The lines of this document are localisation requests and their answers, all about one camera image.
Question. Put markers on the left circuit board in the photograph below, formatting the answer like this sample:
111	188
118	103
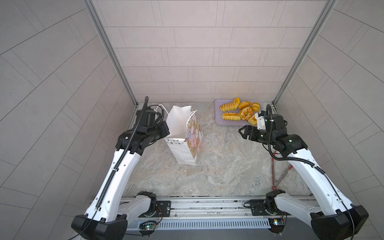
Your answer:
148	226

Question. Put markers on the aluminium corner post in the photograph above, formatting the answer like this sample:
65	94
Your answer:
324	14
90	7

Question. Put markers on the short glazed bread roll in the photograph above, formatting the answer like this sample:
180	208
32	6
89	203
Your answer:
253	120

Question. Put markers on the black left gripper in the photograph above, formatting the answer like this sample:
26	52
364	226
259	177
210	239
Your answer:
163	128

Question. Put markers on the ring-shaped braided bread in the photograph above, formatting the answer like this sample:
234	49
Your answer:
246	113

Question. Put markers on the white cartoon paper bag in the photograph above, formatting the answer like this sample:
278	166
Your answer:
186	137

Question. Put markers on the right circuit board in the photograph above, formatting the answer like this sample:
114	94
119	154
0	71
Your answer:
277	226

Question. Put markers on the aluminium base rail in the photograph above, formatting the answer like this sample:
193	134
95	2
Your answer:
207	213

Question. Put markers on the circuit board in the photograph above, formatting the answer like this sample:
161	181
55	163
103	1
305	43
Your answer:
148	226
277	226

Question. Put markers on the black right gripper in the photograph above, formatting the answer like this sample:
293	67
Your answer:
247	128

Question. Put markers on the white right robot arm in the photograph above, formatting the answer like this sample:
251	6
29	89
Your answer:
335	217

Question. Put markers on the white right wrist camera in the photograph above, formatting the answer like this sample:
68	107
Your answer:
260	117

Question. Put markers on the aluminium corner post right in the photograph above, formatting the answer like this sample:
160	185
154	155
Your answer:
324	14

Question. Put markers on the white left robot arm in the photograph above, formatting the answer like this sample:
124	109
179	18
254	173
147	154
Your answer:
102	220

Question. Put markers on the aluminium corner post left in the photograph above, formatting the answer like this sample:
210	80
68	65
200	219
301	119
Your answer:
90	7

